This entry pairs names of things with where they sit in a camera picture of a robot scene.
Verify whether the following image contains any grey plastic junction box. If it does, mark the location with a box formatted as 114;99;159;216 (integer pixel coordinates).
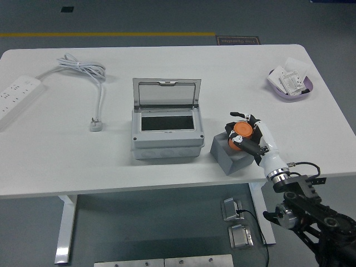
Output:
130;108;206;160

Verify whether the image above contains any silver floor socket box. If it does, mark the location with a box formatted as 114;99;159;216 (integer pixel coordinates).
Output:
228;224;254;249
221;197;245;222

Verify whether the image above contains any white table leg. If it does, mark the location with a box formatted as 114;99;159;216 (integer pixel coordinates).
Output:
54;194;78;264
248;182;276;245

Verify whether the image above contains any dark floor sign with text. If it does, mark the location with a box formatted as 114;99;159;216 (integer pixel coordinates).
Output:
215;35;261;46

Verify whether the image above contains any grey metal floor plate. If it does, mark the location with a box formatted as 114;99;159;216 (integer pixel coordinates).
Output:
164;254;234;267
93;258;165;267

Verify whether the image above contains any purple plastic tray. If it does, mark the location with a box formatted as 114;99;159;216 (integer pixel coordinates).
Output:
263;68;316;103

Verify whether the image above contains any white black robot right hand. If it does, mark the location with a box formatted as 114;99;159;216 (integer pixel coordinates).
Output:
224;111;289;175

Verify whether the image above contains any plain white square card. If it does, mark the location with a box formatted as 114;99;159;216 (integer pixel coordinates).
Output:
283;57;311;77

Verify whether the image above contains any white printed socket module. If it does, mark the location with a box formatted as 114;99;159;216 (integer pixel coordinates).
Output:
279;70;305;97

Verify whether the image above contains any white blank switch panel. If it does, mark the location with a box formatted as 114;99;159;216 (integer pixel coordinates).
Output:
267;66;287;92

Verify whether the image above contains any yellow floor tape line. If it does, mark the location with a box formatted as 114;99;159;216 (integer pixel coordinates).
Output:
0;32;216;38

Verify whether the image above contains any black floor cable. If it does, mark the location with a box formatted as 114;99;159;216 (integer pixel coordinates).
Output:
236;209;270;267

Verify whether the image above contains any white power strip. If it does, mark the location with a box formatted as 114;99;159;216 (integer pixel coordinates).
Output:
0;75;45;131

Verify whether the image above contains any orange cylindrical battery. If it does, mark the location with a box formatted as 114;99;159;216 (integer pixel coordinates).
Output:
228;121;254;151

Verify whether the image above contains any white power plug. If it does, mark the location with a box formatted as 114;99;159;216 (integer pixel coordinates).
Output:
88;117;105;132

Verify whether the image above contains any transparent hinged box lid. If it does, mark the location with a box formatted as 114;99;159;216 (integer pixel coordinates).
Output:
132;78;202;110

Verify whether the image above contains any grey block with round hole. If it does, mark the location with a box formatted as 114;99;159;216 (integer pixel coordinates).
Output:
210;132;258;176

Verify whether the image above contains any white power cord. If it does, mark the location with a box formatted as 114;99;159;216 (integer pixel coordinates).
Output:
35;53;107;123

